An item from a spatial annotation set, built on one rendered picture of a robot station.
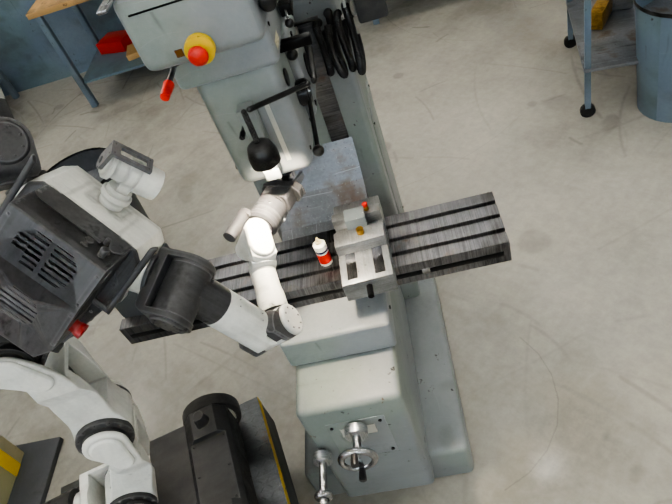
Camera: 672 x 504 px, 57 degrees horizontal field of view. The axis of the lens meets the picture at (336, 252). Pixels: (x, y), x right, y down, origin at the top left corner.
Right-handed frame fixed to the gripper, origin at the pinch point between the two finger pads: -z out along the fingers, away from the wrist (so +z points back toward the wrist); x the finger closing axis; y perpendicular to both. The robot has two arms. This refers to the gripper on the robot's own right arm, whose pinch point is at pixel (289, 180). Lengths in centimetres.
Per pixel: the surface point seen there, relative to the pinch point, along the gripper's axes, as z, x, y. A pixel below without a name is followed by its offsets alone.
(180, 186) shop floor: -123, 191, 121
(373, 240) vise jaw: -0.3, -19.9, 21.9
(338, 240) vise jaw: 2.0, -9.8, 20.8
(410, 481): 33, -25, 106
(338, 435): 40, -12, 67
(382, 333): 16, -23, 44
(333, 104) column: -38.9, 3.2, 1.7
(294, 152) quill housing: 5.6, -9.6, -14.5
